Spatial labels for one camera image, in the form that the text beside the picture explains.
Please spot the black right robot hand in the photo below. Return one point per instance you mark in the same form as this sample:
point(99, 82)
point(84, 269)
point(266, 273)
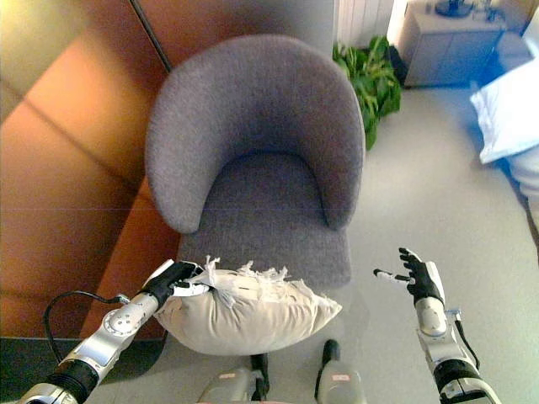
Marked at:
point(423, 280)

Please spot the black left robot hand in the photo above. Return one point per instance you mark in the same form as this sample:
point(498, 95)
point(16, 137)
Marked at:
point(168, 282)

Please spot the white fringed throw pillow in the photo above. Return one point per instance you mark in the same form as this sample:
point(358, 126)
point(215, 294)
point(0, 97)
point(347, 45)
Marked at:
point(248, 320)

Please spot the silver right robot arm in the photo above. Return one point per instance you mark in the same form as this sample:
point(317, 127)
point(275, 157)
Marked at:
point(442, 345)

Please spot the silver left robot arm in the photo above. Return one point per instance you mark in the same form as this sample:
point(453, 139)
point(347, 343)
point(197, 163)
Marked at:
point(105, 336)

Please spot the dark flat floor board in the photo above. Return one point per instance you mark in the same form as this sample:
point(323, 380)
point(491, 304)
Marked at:
point(25, 357)

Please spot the white folded duvet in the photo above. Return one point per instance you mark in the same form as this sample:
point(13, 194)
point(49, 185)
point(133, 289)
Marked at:
point(509, 113)

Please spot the gray fabric tub armchair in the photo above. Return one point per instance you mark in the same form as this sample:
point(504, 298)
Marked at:
point(252, 109)

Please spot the green leafy potted plant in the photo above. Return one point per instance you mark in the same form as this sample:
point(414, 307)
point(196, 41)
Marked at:
point(370, 80)

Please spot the black plant pot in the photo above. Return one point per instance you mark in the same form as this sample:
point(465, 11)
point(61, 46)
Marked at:
point(396, 63)

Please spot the beige wooden nightstand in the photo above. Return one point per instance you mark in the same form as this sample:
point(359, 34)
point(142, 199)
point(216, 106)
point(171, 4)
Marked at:
point(450, 54)

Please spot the black table lamp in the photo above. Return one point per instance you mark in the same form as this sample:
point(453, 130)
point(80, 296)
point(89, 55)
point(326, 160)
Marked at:
point(450, 7)

